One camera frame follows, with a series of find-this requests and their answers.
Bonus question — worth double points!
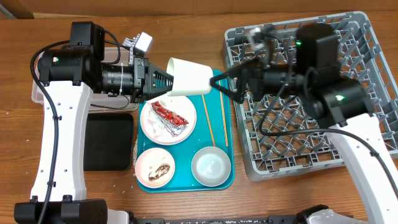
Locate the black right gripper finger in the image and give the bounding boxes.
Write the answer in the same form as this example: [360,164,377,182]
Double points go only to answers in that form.
[210,77,246,104]
[210,59,261,83]

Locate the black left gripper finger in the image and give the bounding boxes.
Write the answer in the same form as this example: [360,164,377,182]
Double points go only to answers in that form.
[146,78,173,100]
[149,63,174,82]

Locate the white paper cup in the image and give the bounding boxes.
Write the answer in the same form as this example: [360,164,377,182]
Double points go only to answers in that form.
[166,57,213,96]

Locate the red foil snack wrapper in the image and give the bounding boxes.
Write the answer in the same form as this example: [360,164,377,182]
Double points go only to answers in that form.
[151,101,189,137]

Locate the small pink bowl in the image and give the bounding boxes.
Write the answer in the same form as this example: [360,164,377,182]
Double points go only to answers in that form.
[134,147,176,189]

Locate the brown food scrap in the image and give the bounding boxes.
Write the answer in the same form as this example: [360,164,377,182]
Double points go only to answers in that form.
[148,164,170,181]

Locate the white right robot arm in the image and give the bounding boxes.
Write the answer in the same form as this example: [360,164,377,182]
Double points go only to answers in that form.
[210,23,397,223]

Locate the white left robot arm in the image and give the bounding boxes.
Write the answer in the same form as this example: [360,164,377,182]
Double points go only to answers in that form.
[14,22,174,223]

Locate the clear plastic waste bin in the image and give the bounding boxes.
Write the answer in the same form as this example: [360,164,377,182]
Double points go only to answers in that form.
[31,47,139,112]

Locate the grey plastic dishwasher rack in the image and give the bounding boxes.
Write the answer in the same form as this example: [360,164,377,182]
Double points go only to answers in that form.
[234,11,397,181]

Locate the black rectangular waste tray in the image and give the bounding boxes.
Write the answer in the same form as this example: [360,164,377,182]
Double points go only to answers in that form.
[83,113,134,171]

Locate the teal plastic serving tray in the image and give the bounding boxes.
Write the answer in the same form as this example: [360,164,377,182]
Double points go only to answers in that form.
[137,89,234,193]

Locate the left wooden chopstick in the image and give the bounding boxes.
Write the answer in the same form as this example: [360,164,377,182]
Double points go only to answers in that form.
[201,95,216,147]

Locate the wooden chopstick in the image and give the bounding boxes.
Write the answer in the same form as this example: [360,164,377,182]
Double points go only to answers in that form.
[219,90,229,147]
[201,95,216,147]

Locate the large white plate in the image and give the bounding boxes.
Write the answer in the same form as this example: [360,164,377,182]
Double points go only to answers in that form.
[140,96,197,146]

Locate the right wooden chopstick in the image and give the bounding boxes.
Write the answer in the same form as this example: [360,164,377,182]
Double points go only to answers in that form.
[219,90,229,147]

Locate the grey ceramic bowl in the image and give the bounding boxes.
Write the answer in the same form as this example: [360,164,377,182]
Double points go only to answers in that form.
[191,146,232,187]

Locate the black rail at table edge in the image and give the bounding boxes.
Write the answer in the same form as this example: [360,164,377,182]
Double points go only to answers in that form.
[105,204,355,224]

